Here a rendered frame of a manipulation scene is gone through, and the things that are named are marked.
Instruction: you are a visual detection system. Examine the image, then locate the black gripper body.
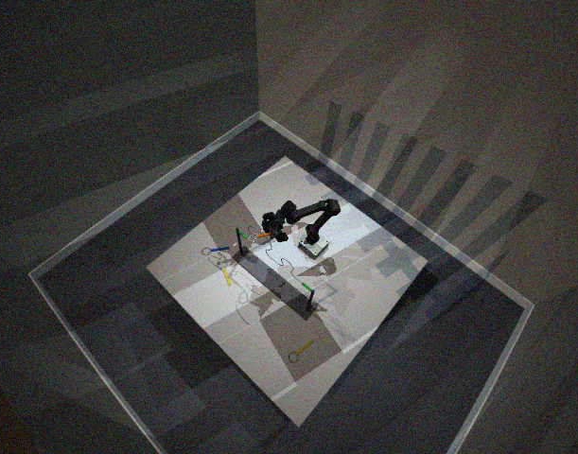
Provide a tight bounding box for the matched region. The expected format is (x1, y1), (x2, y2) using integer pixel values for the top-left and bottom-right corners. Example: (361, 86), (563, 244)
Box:
(262, 212), (289, 242)

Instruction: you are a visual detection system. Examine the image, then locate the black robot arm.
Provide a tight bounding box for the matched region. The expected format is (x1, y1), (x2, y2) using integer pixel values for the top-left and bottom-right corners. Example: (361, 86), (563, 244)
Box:
(261, 199), (341, 246)

